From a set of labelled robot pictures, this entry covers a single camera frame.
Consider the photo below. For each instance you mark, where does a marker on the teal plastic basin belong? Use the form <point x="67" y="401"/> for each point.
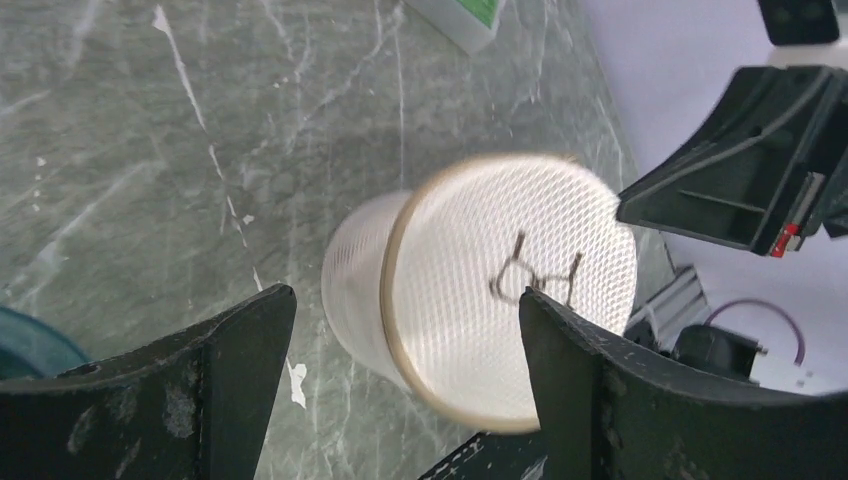
<point x="33" y="349"/>

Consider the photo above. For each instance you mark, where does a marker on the white green small box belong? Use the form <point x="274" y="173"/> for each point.
<point x="470" y="24"/>

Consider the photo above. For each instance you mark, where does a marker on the round white mesh pouch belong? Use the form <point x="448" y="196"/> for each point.
<point x="423" y="287"/>

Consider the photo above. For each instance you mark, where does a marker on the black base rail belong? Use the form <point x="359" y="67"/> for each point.
<point x="491" y="456"/>

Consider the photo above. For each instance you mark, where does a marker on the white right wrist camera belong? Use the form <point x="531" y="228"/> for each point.
<point x="806" y="32"/>

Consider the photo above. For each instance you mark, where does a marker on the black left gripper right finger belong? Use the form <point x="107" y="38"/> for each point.
<point x="611" y="409"/>

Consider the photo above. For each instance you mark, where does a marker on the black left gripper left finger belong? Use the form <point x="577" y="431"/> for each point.
<point x="195" y="404"/>

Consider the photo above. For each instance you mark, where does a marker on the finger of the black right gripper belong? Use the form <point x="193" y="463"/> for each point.
<point x="766" y="169"/>

